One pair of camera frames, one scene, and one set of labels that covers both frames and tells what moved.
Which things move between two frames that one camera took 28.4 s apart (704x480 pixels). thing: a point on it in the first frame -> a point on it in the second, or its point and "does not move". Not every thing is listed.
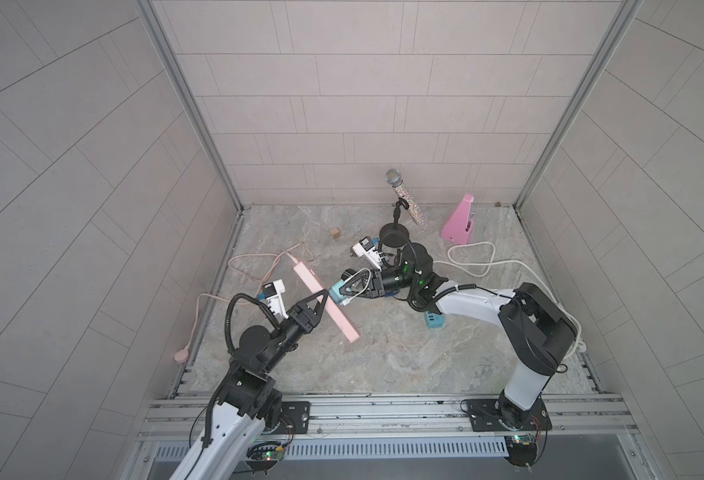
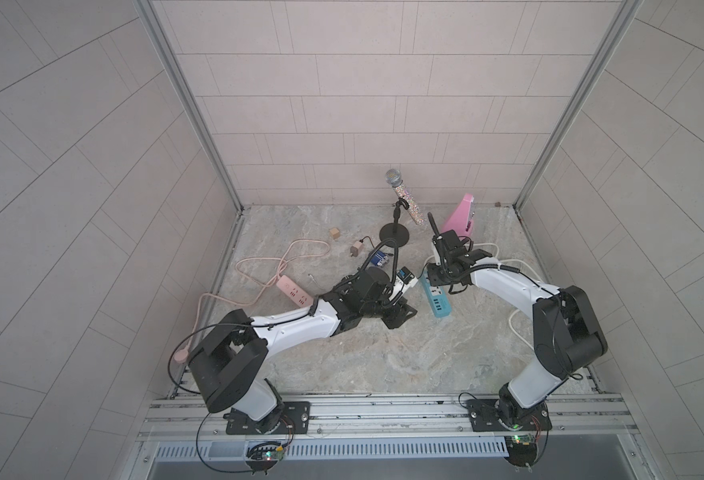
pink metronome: x=460 y=225 does not move
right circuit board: x=522 y=449 does not move
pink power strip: x=329 y=305 -> x=294 y=291
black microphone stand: x=394 y=235 does not move
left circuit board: x=264 y=456 does not move
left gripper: x=298 y=317 -> x=402 y=310
